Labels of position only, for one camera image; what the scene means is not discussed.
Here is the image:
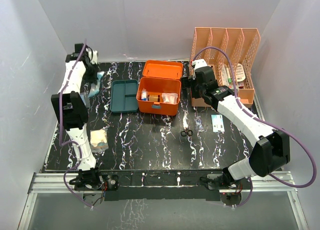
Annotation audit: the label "light blue long packet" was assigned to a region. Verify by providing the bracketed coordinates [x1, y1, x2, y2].
[88, 71, 105, 98]

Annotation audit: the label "white gauze pad pack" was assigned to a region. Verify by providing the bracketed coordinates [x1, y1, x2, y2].
[161, 93, 179, 105]

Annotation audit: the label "brown bottle orange cap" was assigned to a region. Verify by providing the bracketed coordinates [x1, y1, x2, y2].
[148, 94, 161, 102]

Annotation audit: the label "white blue small bottle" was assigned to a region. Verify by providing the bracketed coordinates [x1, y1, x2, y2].
[140, 89, 148, 101]

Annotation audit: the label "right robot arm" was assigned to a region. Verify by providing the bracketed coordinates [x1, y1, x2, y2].
[180, 60, 290, 189]

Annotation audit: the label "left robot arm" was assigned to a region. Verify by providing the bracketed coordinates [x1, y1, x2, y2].
[51, 43, 111, 191]

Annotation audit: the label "orange medicine box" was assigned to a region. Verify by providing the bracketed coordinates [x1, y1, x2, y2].
[136, 60, 184, 116]

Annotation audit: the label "clear bag blue items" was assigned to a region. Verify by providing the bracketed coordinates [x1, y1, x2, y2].
[79, 92, 91, 109]

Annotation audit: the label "white pill blister pack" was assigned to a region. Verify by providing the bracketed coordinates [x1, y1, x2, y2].
[235, 63, 246, 82]

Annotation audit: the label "teal divided tray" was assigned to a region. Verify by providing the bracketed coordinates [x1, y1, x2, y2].
[109, 79, 139, 113]

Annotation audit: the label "peach desk file organizer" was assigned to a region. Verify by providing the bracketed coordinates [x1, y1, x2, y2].
[190, 27, 261, 108]

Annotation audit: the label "white blue sachet packet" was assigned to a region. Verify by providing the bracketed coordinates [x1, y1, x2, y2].
[211, 114, 225, 133]

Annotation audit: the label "beige bandage bag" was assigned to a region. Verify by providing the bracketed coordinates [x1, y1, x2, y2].
[89, 129, 109, 154]

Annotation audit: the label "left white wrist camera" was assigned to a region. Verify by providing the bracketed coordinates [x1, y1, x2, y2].
[90, 50, 99, 65]

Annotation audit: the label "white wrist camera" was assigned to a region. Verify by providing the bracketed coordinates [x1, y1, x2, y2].
[191, 59, 208, 70]
[90, 50, 99, 65]

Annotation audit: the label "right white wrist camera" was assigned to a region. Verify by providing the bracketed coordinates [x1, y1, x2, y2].
[191, 59, 208, 70]

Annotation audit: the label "black handled scissors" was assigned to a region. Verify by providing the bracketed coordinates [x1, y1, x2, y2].
[180, 111, 193, 137]

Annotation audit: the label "aluminium frame rail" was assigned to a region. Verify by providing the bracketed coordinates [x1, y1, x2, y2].
[18, 173, 309, 230]

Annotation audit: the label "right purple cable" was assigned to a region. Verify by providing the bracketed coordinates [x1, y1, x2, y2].
[191, 46, 318, 208]

